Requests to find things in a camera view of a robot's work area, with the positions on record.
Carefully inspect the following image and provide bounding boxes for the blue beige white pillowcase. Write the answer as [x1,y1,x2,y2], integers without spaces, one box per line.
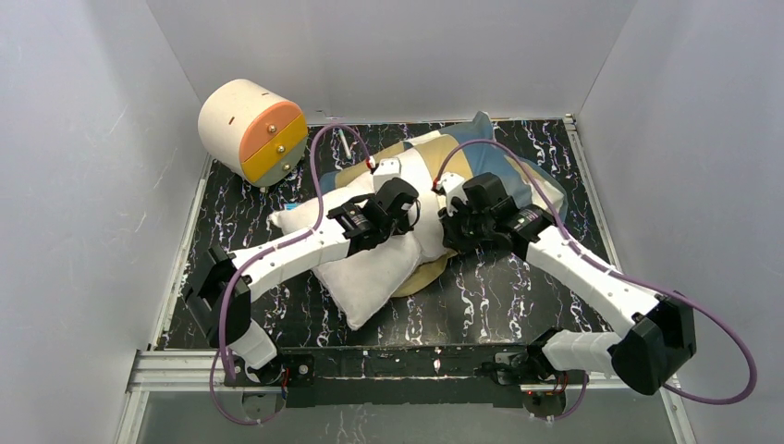
[318,110,568,300]

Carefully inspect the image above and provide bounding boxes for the white pillow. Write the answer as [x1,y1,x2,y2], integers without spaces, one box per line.
[267,150,458,333]

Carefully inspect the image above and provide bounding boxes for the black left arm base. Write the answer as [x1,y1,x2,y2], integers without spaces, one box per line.
[224,353,315,419]

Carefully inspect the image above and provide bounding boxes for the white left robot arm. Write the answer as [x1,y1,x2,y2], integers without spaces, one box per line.
[182,178,419,377]

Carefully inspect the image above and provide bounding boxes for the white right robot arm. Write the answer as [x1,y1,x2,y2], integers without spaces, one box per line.
[435,173,696,395]

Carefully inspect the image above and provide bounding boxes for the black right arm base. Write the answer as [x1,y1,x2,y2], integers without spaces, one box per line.
[474,347,590,423]

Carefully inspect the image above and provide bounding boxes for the round cream drawer cabinet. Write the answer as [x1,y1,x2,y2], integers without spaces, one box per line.
[198,79,309,188]

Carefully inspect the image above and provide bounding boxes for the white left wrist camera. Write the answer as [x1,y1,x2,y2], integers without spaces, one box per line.
[366,156,402,190]

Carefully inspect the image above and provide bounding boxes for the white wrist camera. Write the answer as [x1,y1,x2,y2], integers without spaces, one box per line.
[366,156,402,190]
[433,172,468,216]

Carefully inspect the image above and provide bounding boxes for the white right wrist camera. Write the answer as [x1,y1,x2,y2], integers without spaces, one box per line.
[433,172,468,216]

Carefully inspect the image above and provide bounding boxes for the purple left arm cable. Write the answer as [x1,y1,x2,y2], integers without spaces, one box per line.
[209,124,376,427]

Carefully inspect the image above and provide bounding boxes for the aluminium table frame rail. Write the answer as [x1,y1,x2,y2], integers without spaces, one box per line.
[114,113,700,444]

